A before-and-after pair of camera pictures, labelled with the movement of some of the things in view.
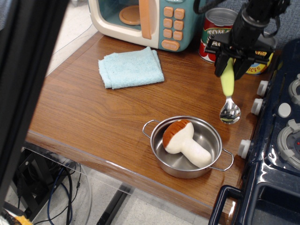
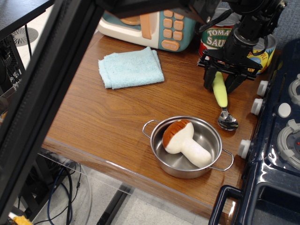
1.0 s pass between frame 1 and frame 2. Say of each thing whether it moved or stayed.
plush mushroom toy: stayed
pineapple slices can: stayed
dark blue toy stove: stayed
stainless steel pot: stayed
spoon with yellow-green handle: moved
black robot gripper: moved
